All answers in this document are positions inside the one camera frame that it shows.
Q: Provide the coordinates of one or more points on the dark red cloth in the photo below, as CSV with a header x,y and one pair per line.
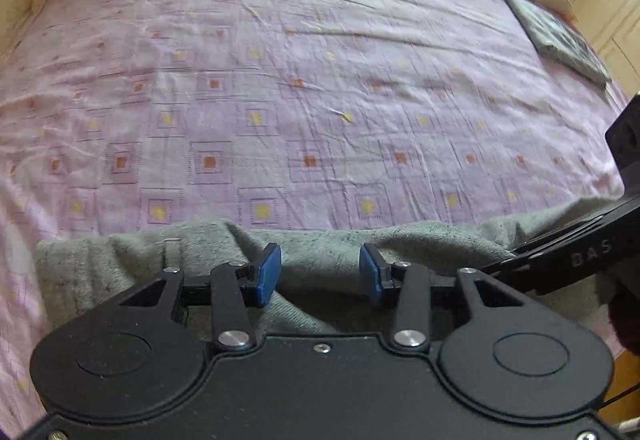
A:
x,y
627,320

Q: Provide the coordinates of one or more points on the purple patterned bed sheet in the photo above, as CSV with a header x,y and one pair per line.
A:
x,y
300,94

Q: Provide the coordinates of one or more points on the cream wardrobe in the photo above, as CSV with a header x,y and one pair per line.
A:
x,y
615,4

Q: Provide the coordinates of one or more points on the grey speckled pants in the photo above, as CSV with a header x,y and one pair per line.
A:
x,y
320,265

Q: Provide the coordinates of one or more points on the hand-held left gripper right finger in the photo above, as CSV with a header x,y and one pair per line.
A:
x,y
371,272

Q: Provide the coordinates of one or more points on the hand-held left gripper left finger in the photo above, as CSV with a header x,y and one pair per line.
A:
x,y
267,272

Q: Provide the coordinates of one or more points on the folded blue-grey pants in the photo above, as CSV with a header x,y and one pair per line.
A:
x,y
560,37

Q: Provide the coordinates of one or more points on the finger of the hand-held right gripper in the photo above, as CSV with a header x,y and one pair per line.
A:
x,y
575,230

